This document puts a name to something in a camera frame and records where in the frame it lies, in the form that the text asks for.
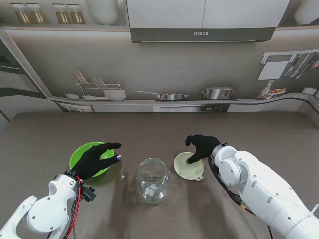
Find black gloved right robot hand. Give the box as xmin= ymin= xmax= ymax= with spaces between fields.
xmin=185 ymin=134 xmax=222 ymax=165

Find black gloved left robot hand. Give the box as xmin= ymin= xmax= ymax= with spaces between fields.
xmin=71 ymin=142 xmax=123 ymax=180

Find bright green plastic bowl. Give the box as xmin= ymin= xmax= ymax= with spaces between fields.
xmin=69 ymin=141 xmax=116 ymax=179

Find cream plastic funnel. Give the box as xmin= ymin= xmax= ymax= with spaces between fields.
xmin=173 ymin=151 xmax=206 ymax=181

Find clear glass jar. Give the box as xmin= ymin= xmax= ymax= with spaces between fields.
xmin=135 ymin=157 xmax=171 ymax=205

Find printed kitchen backdrop poster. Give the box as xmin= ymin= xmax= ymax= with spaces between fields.
xmin=0 ymin=0 xmax=319 ymax=130

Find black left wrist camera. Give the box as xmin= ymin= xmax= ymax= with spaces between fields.
xmin=81 ymin=186 xmax=97 ymax=202

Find red and black left arm cables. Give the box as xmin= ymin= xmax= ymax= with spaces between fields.
xmin=64 ymin=175 xmax=84 ymax=239

